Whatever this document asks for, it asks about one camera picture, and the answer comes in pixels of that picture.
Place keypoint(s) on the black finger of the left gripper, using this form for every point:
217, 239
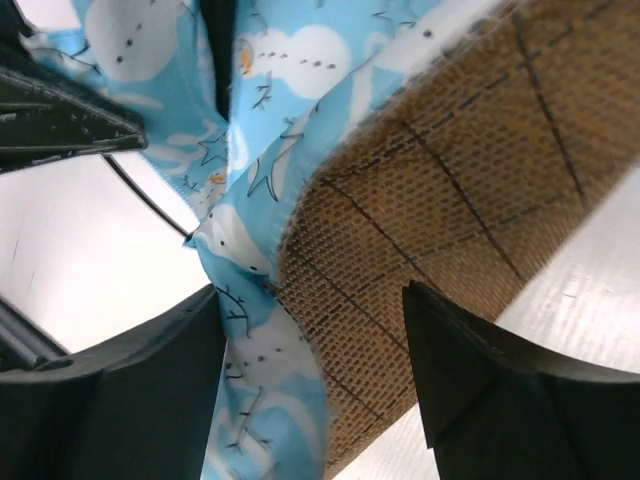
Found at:
46, 117

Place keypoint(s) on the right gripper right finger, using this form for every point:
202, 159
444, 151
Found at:
497, 406

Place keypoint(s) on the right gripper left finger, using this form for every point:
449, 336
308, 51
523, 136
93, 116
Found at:
136, 406

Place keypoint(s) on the blue patterned pet tent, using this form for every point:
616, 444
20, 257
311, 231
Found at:
226, 90

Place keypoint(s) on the blue snowman patterned mat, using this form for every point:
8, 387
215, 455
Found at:
451, 143

